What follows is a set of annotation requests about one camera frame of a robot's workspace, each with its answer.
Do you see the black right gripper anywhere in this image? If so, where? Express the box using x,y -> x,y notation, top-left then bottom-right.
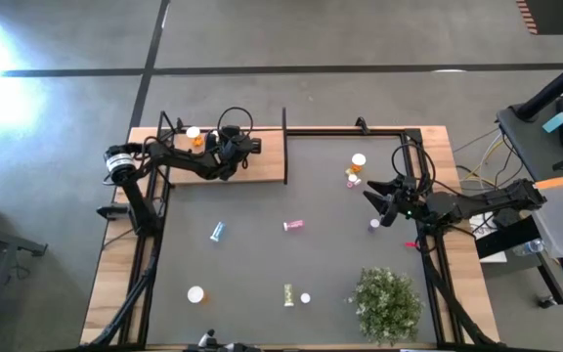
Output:
363,175 -> 432,228

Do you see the orange pill bottle white cap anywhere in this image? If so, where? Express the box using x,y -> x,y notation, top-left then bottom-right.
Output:
186,125 -> 205,148
186,285 -> 210,305
349,153 -> 368,175

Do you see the wooden shelf board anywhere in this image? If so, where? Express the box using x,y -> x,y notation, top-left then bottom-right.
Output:
169,129 -> 286,185

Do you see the bushy artificial green plant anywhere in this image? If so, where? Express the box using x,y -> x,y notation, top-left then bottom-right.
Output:
348,266 -> 425,347

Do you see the grey table mat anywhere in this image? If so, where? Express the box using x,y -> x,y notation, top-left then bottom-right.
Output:
145,135 -> 439,346

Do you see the white paper sheet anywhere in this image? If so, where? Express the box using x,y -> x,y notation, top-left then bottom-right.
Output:
467,213 -> 508,265

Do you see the black metal stand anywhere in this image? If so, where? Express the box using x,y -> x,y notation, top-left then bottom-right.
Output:
474,214 -> 563,307

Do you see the clear water bottle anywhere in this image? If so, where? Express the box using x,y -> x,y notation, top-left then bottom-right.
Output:
512,238 -> 546,258

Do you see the grey utility table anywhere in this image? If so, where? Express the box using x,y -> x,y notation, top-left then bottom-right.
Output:
495,90 -> 563,183

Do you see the light blue card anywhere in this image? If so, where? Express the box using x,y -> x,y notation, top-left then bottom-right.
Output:
541,111 -> 563,134

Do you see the black caster wheel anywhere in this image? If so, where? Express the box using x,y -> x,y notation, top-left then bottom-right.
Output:
537,292 -> 560,310

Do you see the thick black pole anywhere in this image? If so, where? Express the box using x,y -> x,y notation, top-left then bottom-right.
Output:
514,47 -> 563,122

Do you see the black floor mat striped edge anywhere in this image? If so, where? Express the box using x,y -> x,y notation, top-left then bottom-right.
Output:
514,0 -> 563,36

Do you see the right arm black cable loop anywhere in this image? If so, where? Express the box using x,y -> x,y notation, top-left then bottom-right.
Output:
390,141 -> 437,197

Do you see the yellow cable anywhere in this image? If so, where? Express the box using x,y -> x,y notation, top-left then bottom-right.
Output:
459,132 -> 507,190

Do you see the black clamp bracket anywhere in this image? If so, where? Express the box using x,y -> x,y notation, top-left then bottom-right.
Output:
96,203 -> 131,222

